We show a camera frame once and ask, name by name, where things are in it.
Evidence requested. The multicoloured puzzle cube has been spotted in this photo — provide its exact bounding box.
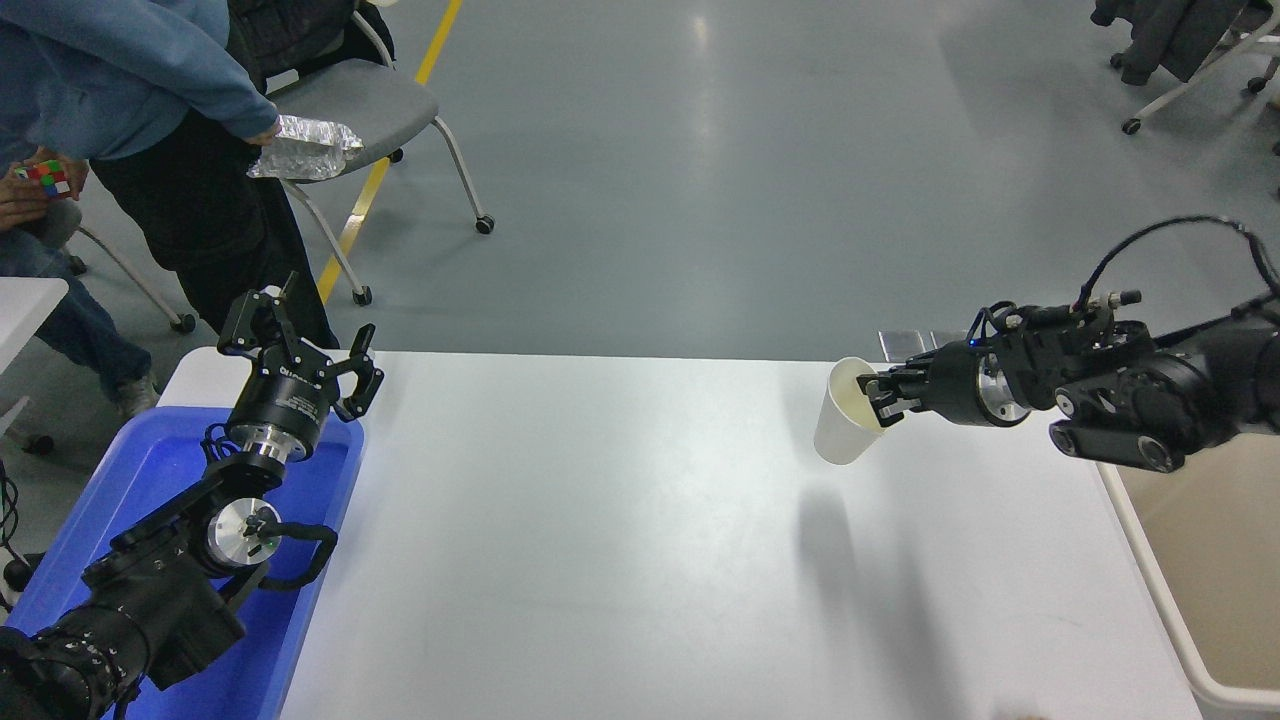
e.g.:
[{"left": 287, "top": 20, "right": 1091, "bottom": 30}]
[{"left": 15, "top": 160, "right": 73, "bottom": 199}]

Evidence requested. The person's right hand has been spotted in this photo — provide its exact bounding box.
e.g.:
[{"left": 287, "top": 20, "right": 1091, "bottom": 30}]
[{"left": 0, "top": 170, "right": 56, "bottom": 231}]

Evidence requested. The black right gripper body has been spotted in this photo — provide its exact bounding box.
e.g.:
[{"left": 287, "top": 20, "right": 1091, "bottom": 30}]
[{"left": 920, "top": 342, "right": 993, "bottom": 428}]

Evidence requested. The black jacket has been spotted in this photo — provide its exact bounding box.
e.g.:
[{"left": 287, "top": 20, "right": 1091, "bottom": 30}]
[{"left": 228, "top": 0, "right": 396, "bottom": 91}]

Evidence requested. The white paper cup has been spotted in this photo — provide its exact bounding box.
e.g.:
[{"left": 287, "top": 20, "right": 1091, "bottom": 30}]
[{"left": 813, "top": 356, "right": 889, "bottom": 466}]

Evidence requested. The grey seat white-frame chair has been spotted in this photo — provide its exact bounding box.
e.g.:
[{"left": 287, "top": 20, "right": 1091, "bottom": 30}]
[{"left": 265, "top": 10, "right": 496, "bottom": 307}]

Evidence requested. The grey office chair with casters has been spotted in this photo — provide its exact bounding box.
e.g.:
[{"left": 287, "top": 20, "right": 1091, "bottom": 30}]
[{"left": 30, "top": 200, "right": 198, "bottom": 336}]

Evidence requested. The dark grey jacket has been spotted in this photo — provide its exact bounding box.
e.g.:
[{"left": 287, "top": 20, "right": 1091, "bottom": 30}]
[{"left": 1090, "top": 0, "right": 1251, "bottom": 86}]

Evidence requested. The large pale plastic bin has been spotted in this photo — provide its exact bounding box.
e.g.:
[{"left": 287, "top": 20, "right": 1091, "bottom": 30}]
[{"left": 1097, "top": 425, "right": 1280, "bottom": 713}]

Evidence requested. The white-frame chair with casters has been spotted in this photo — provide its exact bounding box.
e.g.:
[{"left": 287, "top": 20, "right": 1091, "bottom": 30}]
[{"left": 1120, "top": 5, "right": 1280, "bottom": 137}]

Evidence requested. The person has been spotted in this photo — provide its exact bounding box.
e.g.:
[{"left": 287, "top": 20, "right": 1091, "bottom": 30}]
[
  {"left": 0, "top": 0, "right": 341, "bottom": 349},
  {"left": 0, "top": 145, "right": 161, "bottom": 419}
]

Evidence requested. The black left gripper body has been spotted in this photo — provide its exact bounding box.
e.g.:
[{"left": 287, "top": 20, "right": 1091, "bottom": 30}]
[{"left": 228, "top": 354, "right": 339, "bottom": 456}]

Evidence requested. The white side table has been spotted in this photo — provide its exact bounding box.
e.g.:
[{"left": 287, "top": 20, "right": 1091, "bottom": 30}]
[{"left": 0, "top": 277, "right": 71, "bottom": 459}]

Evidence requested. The blue plastic tray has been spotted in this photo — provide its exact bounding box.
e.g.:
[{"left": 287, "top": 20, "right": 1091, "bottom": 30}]
[{"left": 5, "top": 405, "right": 366, "bottom": 720}]

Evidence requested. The silver foil tray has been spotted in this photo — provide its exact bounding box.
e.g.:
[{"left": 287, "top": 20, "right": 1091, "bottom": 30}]
[{"left": 247, "top": 114, "right": 366, "bottom": 183}]

